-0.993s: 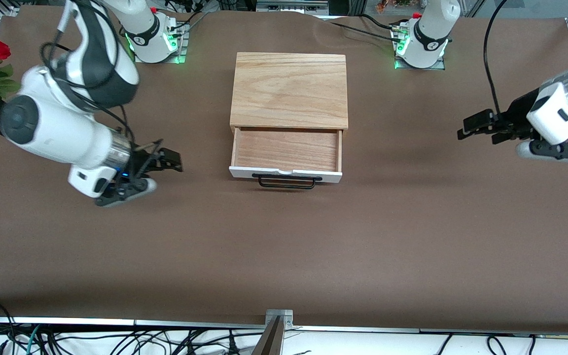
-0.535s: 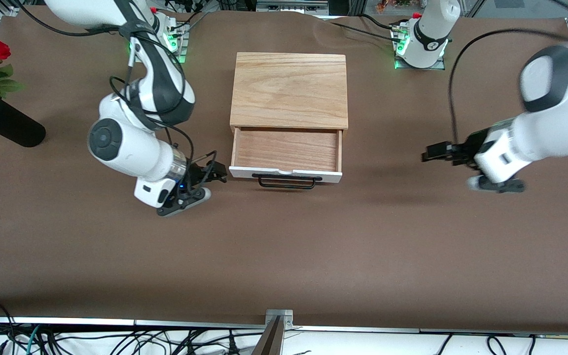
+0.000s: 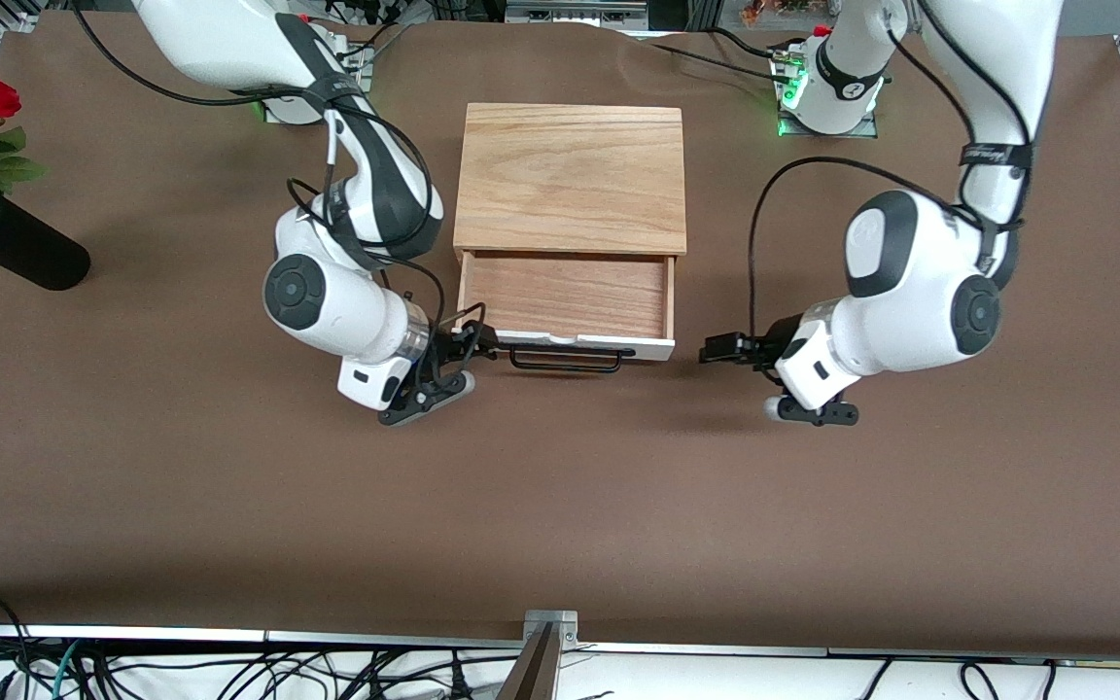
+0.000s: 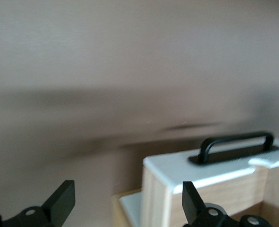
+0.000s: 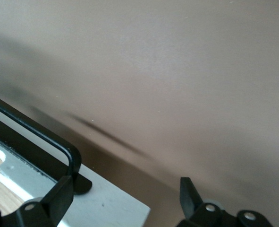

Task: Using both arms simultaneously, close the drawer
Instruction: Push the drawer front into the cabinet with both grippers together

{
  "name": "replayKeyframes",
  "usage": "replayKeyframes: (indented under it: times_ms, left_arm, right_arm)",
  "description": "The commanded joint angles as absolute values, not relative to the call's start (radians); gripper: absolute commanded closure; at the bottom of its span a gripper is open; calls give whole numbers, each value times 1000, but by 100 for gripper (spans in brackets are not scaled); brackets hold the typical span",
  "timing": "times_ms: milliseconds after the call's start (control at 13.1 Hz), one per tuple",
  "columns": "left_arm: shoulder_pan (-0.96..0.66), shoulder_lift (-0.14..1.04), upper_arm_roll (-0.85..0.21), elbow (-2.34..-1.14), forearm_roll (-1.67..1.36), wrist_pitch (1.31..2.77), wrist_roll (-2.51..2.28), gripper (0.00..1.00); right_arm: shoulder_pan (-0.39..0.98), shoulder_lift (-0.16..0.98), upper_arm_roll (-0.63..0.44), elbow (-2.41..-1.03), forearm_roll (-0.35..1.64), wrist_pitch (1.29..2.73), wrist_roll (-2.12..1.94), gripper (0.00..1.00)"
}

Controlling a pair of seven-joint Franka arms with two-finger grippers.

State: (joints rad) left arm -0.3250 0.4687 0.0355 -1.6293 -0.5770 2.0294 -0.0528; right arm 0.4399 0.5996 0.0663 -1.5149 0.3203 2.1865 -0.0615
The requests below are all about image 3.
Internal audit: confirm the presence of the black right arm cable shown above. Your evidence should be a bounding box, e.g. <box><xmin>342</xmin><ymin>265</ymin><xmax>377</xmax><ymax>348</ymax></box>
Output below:
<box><xmin>69</xmin><ymin>0</ymin><xmax>489</xmax><ymax>337</ymax></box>

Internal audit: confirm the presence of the brown table cover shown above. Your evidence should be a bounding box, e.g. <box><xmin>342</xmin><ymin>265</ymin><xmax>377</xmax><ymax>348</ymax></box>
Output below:
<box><xmin>0</xmin><ymin>10</ymin><xmax>1120</xmax><ymax>658</ymax></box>

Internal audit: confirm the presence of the teal floor cable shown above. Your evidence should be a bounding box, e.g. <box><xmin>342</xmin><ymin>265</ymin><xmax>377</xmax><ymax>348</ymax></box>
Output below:
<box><xmin>51</xmin><ymin>640</ymin><xmax>87</xmax><ymax>700</ymax></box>

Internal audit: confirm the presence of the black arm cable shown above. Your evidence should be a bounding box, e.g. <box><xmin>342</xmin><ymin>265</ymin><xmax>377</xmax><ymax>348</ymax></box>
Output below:
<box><xmin>746</xmin><ymin>0</ymin><xmax>1037</xmax><ymax>341</ymax></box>
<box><xmin>69</xmin><ymin>0</ymin><xmax>489</xmax><ymax>337</ymax></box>

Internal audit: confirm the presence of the wooden drawer cabinet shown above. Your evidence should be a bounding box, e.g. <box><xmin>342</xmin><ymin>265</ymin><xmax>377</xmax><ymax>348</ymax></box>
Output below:
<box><xmin>451</xmin><ymin>102</ymin><xmax>690</xmax><ymax>260</ymax></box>

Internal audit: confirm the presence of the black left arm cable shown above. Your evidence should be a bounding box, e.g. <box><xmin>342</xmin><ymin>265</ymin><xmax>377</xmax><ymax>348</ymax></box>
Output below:
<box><xmin>746</xmin><ymin>0</ymin><xmax>1037</xmax><ymax>341</ymax></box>

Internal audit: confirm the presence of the grey background device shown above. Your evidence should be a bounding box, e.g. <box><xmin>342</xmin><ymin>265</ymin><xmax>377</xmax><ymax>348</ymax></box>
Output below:
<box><xmin>505</xmin><ymin>0</ymin><xmax>650</xmax><ymax>30</ymax></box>

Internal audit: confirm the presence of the aluminium table edge rail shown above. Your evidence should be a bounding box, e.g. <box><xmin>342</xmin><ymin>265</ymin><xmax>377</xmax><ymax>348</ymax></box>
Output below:
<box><xmin>0</xmin><ymin>622</ymin><xmax>1120</xmax><ymax>670</ymax></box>

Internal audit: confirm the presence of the black cable on table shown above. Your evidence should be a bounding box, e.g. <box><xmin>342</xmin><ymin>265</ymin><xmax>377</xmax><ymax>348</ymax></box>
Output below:
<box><xmin>633</xmin><ymin>35</ymin><xmax>787</xmax><ymax>83</ymax></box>

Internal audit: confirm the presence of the grey metal bracket with post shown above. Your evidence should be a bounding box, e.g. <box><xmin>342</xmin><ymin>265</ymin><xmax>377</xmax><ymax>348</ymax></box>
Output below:
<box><xmin>497</xmin><ymin>610</ymin><xmax>581</xmax><ymax>700</ymax></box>

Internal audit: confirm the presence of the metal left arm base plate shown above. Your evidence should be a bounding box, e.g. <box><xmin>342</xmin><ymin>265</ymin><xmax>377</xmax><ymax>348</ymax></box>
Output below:
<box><xmin>778</xmin><ymin>112</ymin><xmax>881</xmax><ymax>139</ymax></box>

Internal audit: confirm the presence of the white-front drawer with black handle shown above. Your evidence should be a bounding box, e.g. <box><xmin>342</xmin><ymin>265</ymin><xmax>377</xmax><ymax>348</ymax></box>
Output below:
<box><xmin>455</xmin><ymin>250</ymin><xmax>678</xmax><ymax>375</ymax></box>

